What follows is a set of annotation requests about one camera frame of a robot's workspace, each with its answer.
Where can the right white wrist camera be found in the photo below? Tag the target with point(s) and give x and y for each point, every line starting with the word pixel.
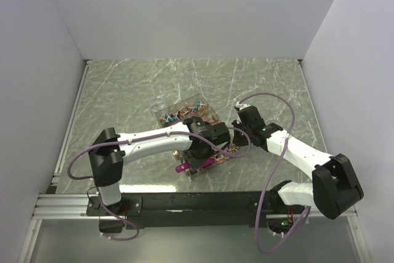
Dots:
pixel 239 106

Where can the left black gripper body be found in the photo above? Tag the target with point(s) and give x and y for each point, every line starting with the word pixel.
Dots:
pixel 196 158

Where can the magenta plastic scoop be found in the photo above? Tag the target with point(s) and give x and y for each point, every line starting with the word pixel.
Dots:
pixel 185 166

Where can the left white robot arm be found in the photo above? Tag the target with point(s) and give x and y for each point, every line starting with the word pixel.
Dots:
pixel 111 151

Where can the black base beam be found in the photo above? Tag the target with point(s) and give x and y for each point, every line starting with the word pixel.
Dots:
pixel 181 209

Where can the clear compartment candy box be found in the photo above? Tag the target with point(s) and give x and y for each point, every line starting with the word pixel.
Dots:
pixel 193 106

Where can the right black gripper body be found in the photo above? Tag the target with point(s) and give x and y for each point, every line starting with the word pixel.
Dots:
pixel 241 138

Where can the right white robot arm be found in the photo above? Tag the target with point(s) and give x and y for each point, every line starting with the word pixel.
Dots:
pixel 334 186

